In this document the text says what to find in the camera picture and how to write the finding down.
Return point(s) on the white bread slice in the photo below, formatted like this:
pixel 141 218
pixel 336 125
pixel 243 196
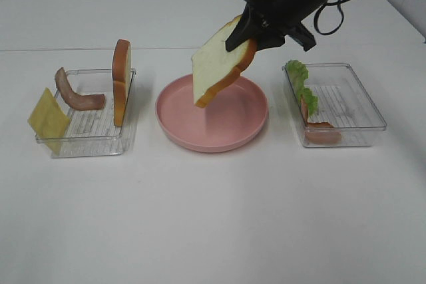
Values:
pixel 214 68

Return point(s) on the green lettuce leaf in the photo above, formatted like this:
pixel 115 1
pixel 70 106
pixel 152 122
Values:
pixel 298 73

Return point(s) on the red bacon strip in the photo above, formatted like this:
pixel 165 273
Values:
pixel 322 133

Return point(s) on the brown bacon strip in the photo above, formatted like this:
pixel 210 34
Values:
pixel 74 100

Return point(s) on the pink round plate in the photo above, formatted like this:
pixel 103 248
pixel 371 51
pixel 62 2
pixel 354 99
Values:
pixel 233 118

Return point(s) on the right clear plastic tray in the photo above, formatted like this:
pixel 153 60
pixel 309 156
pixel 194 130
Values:
pixel 342 101

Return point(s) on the clear plastic tray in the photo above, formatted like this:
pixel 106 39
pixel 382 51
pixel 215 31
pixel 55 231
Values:
pixel 92 132
pixel 342 101

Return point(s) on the left upright bread slice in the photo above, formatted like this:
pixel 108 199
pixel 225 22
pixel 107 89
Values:
pixel 121 76

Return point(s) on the left clear plastic tray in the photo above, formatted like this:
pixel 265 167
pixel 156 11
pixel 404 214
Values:
pixel 92 132

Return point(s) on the yellow cheese slice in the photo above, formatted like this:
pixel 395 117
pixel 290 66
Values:
pixel 47 119

